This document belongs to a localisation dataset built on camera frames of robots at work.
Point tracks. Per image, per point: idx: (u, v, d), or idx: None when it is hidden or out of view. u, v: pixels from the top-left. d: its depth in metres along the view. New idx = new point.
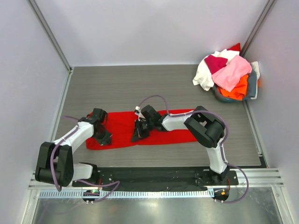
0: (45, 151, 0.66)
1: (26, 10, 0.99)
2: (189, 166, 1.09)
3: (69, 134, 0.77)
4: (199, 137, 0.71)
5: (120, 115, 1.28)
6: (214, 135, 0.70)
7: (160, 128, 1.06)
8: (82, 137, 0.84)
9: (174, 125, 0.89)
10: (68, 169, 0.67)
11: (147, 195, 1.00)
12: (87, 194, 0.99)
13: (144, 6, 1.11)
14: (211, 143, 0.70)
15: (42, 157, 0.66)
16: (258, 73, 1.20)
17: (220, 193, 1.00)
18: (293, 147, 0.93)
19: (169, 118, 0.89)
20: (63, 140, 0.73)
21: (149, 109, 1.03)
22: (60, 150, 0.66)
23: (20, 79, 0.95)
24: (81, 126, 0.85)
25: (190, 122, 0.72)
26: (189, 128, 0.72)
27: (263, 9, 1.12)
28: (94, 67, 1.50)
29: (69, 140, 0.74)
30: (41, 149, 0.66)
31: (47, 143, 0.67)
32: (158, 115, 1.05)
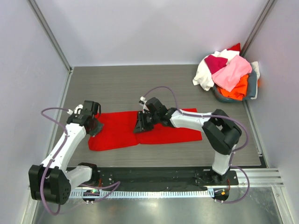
0: (35, 176, 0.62)
1: (26, 10, 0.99)
2: (189, 166, 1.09)
3: (59, 150, 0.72)
4: (216, 143, 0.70)
5: (120, 115, 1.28)
6: (231, 142, 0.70)
7: (166, 122, 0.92)
8: (73, 147, 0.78)
9: (184, 124, 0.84)
10: (64, 187, 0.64)
11: (147, 195, 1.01)
12: (87, 194, 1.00)
13: (144, 6, 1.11)
14: (227, 150, 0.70)
15: (33, 182, 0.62)
16: (258, 73, 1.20)
17: (220, 193, 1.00)
18: (293, 147, 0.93)
19: (181, 116, 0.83)
20: (52, 160, 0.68)
21: (154, 101, 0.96)
22: (51, 173, 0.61)
23: (20, 79, 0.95)
24: (70, 133, 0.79)
25: (209, 126, 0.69)
26: (206, 132, 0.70)
27: (263, 9, 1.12)
28: (94, 67, 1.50)
29: (59, 159, 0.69)
30: (30, 175, 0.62)
31: (36, 167, 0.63)
32: (164, 108, 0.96)
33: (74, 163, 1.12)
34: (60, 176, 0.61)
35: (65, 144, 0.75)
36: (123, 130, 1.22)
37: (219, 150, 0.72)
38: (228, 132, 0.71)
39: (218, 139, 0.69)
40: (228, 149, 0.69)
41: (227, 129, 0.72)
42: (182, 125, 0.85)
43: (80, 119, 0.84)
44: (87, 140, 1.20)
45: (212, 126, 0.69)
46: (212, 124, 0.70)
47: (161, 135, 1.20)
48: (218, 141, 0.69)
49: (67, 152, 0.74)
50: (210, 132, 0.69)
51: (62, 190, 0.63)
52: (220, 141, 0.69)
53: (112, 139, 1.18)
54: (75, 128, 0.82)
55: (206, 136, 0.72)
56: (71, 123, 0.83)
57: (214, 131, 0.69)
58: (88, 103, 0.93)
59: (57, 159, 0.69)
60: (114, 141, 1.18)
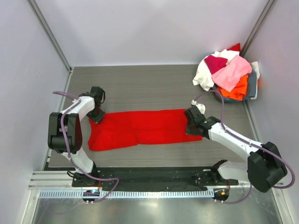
0: (54, 121, 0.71)
1: (25, 9, 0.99)
2: (189, 166, 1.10)
3: (74, 105, 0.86)
4: (256, 176, 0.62)
5: (120, 115, 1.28)
6: (274, 181, 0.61)
7: (201, 130, 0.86)
8: (86, 108, 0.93)
9: (222, 141, 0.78)
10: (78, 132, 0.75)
11: (146, 195, 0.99)
12: (87, 194, 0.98)
13: (144, 7, 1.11)
14: (266, 188, 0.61)
15: (52, 125, 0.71)
16: (258, 73, 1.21)
17: (220, 193, 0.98)
18: (293, 147, 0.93)
19: (222, 132, 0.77)
20: (69, 109, 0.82)
21: (192, 109, 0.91)
22: (69, 117, 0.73)
23: (20, 79, 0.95)
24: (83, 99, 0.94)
25: (256, 158, 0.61)
26: (250, 164, 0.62)
27: (262, 9, 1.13)
28: (94, 67, 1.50)
29: (74, 109, 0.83)
30: (50, 119, 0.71)
31: (54, 114, 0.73)
32: (202, 117, 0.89)
33: None
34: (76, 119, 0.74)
35: (80, 104, 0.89)
36: (123, 130, 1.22)
37: (257, 184, 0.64)
38: (273, 169, 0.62)
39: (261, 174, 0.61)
40: (268, 187, 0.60)
41: (274, 167, 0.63)
42: (218, 140, 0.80)
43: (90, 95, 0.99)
44: (87, 139, 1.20)
45: (259, 159, 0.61)
46: (261, 158, 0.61)
47: (161, 134, 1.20)
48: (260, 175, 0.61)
49: (82, 109, 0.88)
50: (254, 165, 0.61)
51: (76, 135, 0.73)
52: (262, 176, 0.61)
53: (112, 139, 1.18)
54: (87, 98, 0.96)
55: (248, 166, 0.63)
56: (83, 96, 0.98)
57: (260, 165, 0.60)
58: (94, 87, 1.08)
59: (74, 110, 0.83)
60: (115, 141, 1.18)
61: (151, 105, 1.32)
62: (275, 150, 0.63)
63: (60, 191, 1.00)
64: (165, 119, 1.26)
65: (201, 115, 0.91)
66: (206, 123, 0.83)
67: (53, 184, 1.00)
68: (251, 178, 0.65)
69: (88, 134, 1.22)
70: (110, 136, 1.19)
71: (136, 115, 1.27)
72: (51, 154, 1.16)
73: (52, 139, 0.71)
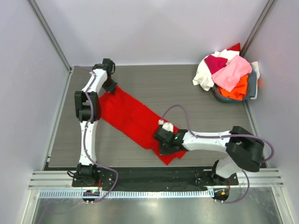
0: (79, 98, 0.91)
1: (25, 9, 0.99)
2: (189, 166, 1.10)
3: (92, 82, 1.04)
4: (244, 163, 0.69)
5: (131, 99, 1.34)
6: (258, 157, 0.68)
7: (177, 147, 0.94)
8: (102, 81, 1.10)
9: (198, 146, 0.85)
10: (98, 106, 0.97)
11: (147, 195, 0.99)
12: (87, 194, 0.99)
13: (144, 7, 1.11)
14: (256, 167, 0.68)
15: (77, 101, 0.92)
16: (258, 73, 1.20)
17: (220, 193, 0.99)
18: (293, 147, 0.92)
19: (194, 139, 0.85)
20: (89, 88, 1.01)
21: (160, 131, 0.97)
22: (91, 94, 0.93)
23: (20, 79, 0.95)
24: (97, 73, 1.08)
25: (233, 147, 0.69)
26: (232, 155, 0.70)
27: (263, 9, 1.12)
28: (94, 66, 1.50)
29: (93, 87, 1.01)
30: (75, 97, 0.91)
31: (78, 92, 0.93)
32: (171, 133, 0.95)
33: (75, 163, 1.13)
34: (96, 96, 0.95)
35: (96, 80, 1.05)
36: (124, 111, 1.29)
37: (249, 169, 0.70)
38: (252, 147, 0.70)
39: (245, 159, 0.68)
40: (257, 165, 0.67)
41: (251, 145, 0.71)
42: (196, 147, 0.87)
43: (103, 67, 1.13)
44: None
45: (236, 146, 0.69)
46: (236, 145, 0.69)
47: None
48: (246, 160, 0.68)
49: (98, 84, 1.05)
50: (235, 154, 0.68)
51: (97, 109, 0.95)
52: (248, 159, 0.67)
53: (111, 115, 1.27)
54: (101, 71, 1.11)
55: (233, 157, 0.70)
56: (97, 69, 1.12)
57: (239, 151, 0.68)
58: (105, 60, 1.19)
59: (92, 87, 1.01)
60: (118, 119, 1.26)
61: (151, 105, 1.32)
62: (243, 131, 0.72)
63: (60, 191, 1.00)
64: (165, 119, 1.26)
65: (169, 132, 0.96)
66: (178, 139, 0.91)
67: (53, 185, 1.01)
68: (242, 167, 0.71)
69: None
70: (113, 112, 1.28)
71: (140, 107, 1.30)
72: (51, 154, 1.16)
73: (79, 112, 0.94)
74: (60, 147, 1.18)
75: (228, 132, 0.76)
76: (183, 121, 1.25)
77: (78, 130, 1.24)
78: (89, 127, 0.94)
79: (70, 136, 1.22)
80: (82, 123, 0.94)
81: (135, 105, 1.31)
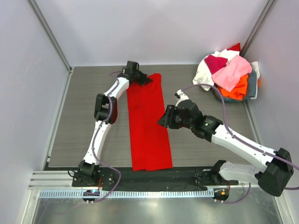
0: (100, 100, 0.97)
1: (25, 9, 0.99)
2: (190, 166, 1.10)
3: (114, 88, 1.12)
4: (272, 186, 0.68)
5: (160, 97, 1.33)
6: (284, 184, 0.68)
7: (202, 133, 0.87)
8: (123, 89, 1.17)
9: (226, 145, 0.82)
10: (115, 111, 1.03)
11: (146, 195, 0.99)
12: (87, 194, 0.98)
13: (145, 6, 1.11)
14: (278, 193, 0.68)
15: (98, 102, 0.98)
16: (258, 73, 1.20)
17: (220, 193, 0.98)
18: (293, 147, 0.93)
19: (229, 137, 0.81)
20: (110, 93, 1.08)
21: (191, 108, 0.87)
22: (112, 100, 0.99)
23: (20, 79, 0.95)
24: (121, 82, 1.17)
25: (275, 171, 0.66)
26: (267, 175, 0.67)
27: (262, 9, 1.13)
28: (101, 66, 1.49)
29: (114, 93, 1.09)
30: (96, 97, 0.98)
31: (100, 95, 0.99)
32: (201, 115, 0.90)
33: (75, 163, 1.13)
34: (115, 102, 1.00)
35: (117, 87, 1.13)
36: (144, 102, 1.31)
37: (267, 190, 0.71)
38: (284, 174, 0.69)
39: (278, 185, 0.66)
40: (281, 192, 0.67)
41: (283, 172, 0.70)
42: (223, 143, 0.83)
43: (126, 76, 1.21)
44: (87, 140, 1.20)
45: (277, 171, 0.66)
46: (278, 169, 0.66)
47: (160, 134, 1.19)
48: (275, 185, 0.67)
49: (119, 92, 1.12)
50: (272, 178, 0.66)
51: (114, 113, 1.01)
52: (277, 185, 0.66)
53: (134, 98, 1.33)
54: (123, 80, 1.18)
55: (263, 175, 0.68)
56: (121, 78, 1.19)
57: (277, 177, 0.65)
58: (129, 63, 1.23)
59: (113, 93, 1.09)
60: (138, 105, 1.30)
61: None
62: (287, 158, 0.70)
63: (60, 191, 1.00)
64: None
65: (199, 113, 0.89)
66: (208, 125, 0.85)
67: (53, 184, 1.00)
68: (265, 187, 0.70)
69: (87, 134, 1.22)
70: (136, 99, 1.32)
71: (156, 107, 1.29)
72: (51, 154, 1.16)
73: (97, 113, 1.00)
74: (61, 147, 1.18)
75: (272, 150, 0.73)
76: None
77: (78, 130, 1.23)
78: (103, 127, 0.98)
79: (70, 136, 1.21)
80: (97, 122, 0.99)
81: (153, 96, 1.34)
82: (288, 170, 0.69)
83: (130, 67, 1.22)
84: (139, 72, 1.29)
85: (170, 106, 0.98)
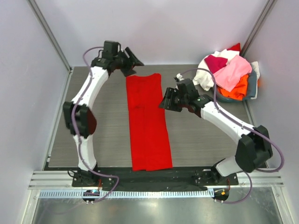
0: (67, 110, 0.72)
1: (25, 9, 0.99)
2: (192, 166, 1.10)
3: (85, 89, 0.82)
4: (245, 158, 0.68)
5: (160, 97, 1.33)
6: (259, 161, 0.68)
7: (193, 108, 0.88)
8: (99, 84, 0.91)
9: (213, 120, 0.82)
10: (91, 121, 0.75)
11: (146, 195, 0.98)
12: (87, 194, 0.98)
13: (145, 6, 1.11)
14: (250, 167, 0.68)
15: (66, 115, 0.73)
16: (258, 73, 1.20)
17: (220, 193, 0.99)
18: (293, 147, 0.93)
19: (216, 112, 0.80)
20: (81, 97, 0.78)
21: (188, 84, 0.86)
22: (81, 109, 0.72)
23: (20, 79, 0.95)
24: (95, 76, 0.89)
25: (249, 143, 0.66)
26: (241, 146, 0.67)
27: (262, 9, 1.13)
28: None
29: (86, 96, 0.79)
30: (63, 108, 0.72)
31: (67, 103, 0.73)
32: (196, 93, 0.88)
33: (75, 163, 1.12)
34: (88, 111, 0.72)
35: (91, 85, 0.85)
36: (144, 102, 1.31)
37: (242, 164, 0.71)
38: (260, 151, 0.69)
39: (250, 157, 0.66)
40: (252, 167, 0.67)
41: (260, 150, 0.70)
42: (210, 118, 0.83)
43: (103, 63, 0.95)
44: None
45: (251, 143, 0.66)
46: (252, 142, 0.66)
47: (160, 134, 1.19)
48: (246, 157, 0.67)
49: (93, 92, 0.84)
50: (245, 148, 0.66)
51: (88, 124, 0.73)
52: (248, 157, 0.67)
53: (134, 97, 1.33)
54: (99, 71, 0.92)
55: (237, 146, 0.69)
56: (95, 67, 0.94)
57: (250, 149, 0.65)
58: (107, 45, 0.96)
59: (85, 97, 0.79)
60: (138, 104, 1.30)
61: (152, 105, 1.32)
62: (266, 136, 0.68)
63: (60, 191, 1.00)
64: (164, 118, 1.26)
65: (195, 90, 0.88)
66: (199, 102, 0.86)
67: (53, 184, 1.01)
68: (238, 159, 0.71)
69: None
70: (136, 99, 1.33)
71: (156, 107, 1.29)
72: (51, 154, 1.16)
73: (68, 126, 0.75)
74: (60, 147, 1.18)
75: (252, 126, 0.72)
76: (183, 121, 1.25)
77: None
78: (83, 141, 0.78)
79: (70, 136, 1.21)
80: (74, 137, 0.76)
81: (153, 96, 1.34)
82: (265, 148, 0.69)
83: (109, 49, 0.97)
84: (122, 55, 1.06)
85: (169, 88, 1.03)
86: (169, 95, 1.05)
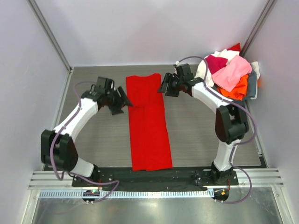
0: (46, 139, 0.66)
1: (26, 10, 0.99)
2: (190, 166, 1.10)
3: (70, 118, 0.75)
4: (221, 127, 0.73)
5: (160, 97, 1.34)
6: (234, 132, 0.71)
7: (186, 87, 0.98)
8: (86, 117, 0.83)
9: (201, 97, 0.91)
10: (71, 154, 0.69)
11: (147, 195, 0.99)
12: (87, 194, 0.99)
13: (144, 6, 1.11)
14: (225, 137, 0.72)
15: (44, 145, 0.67)
16: (258, 73, 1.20)
17: (220, 193, 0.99)
18: (293, 147, 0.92)
19: (203, 89, 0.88)
20: (63, 127, 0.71)
21: (184, 66, 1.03)
22: (61, 139, 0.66)
23: (20, 79, 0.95)
24: (83, 107, 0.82)
25: (224, 111, 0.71)
26: (218, 115, 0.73)
27: (262, 9, 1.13)
28: (100, 66, 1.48)
29: (70, 127, 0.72)
30: (41, 137, 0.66)
31: (48, 131, 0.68)
32: (191, 76, 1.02)
33: None
34: (69, 143, 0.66)
35: (78, 115, 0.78)
36: (144, 102, 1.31)
37: (219, 133, 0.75)
38: (237, 124, 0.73)
39: (224, 125, 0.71)
40: (227, 136, 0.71)
41: (238, 122, 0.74)
42: (199, 96, 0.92)
43: (94, 96, 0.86)
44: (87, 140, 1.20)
45: (226, 112, 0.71)
46: (228, 111, 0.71)
47: (160, 133, 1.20)
48: (221, 124, 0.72)
49: (79, 124, 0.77)
50: (220, 116, 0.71)
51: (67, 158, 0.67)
52: (223, 125, 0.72)
53: (134, 97, 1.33)
54: (88, 103, 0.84)
55: (215, 115, 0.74)
56: (85, 99, 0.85)
57: (224, 118, 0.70)
58: (101, 80, 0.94)
59: (68, 127, 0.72)
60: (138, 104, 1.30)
61: None
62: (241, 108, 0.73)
63: (60, 191, 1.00)
64: (164, 118, 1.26)
65: (190, 73, 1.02)
66: (191, 82, 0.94)
67: (52, 185, 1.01)
68: (217, 129, 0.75)
69: (87, 134, 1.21)
70: (136, 99, 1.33)
71: (156, 107, 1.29)
72: None
73: (45, 157, 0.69)
74: None
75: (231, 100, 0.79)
76: (183, 121, 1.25)
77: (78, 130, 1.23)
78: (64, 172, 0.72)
79: None
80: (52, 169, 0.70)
81: (153, 95, 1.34)
82: (240, 121, 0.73)
83: (102, 84, 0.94)
84: (115, 93, 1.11)
85: (168, 73, 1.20)
86: (167, 80, 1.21)
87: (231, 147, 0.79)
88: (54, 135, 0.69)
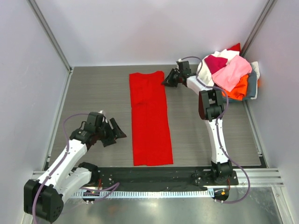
0: (29, 190, 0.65)
1: (25, 9, 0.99)
2: (189, 166, 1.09)
3: (56, 165, 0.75)
4: (202, 107, 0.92)
5: (162, 95, 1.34)
6: (211, 112, 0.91)
7: (183, 80, 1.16)
8: (74, 160, 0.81)
9: (193, 87, 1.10)
10: (55, 206, 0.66)
11: (147, 195, 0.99)
12: (87, 194, 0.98)
13: (145, 6, 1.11)
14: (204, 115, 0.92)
15: (27, 196, 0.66)
16: (258, 73, 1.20)
17: (220, 193, 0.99)
18: (293, 147, 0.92)
19: (195, 80, 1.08)
20: (48, 177, 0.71)
21: (184, 62, 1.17)
22: (45, 191, 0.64)
23: (20, 79, 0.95)
24: (71, 150, 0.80)
25: (204, 94, 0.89)
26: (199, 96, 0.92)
27: (263, 9, 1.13)
28: (100, 66, 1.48)
29: (55, 176, 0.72)
30: (25, 188, 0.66)
31: (32, 182, 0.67)
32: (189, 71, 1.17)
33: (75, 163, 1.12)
34: (53, 196, 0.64)
35: (64, 161, 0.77)
36: (147, 99, 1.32)
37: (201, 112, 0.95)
38: (215, 106, 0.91)
39: (203, 105, 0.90)
40: (205, 114, 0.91)
41: (216, 105, 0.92)
42: (191, 86, 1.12)
43: (82, 136, 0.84)
44: None
45: (205, 95, 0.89)
46: (207, 95, 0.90)
47: (163, 129, 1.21)
48: (201, 104, 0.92)
49: (66, 170, 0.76)
50: (201, 98, 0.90)
51: (50, 210, 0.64)
52: (202, 105, 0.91)
53: (138, 94, 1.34)
54: (77, 145, 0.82)
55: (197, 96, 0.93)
56: (74, 140, 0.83)
57: (203, 99, 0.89)
58: (91, 116, 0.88)
59: (53, 176, 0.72)
60: (141, 101, 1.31)
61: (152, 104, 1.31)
62: (219, 94, 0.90)
63: None
64: (166, 116, 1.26)
65: (189, 69, 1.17)
66: (188, 75, 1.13)
67: None
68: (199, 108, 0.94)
69: None
70: (139, 96, 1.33)
71: (159, 105, 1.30)
72: (51, 154, 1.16)
73: (28, 208, 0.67)
74: (61, 147, 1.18)
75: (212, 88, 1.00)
76: (183, 122, 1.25)
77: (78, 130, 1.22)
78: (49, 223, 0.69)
79: None
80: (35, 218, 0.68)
81: (156, 94, 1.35)
82: (217, 103, 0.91)
83: (92, 121, 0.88)
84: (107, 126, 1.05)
85: (174, 69, 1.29)
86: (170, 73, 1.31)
87: (216, 128, 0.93)
88: (39, 185, 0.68)
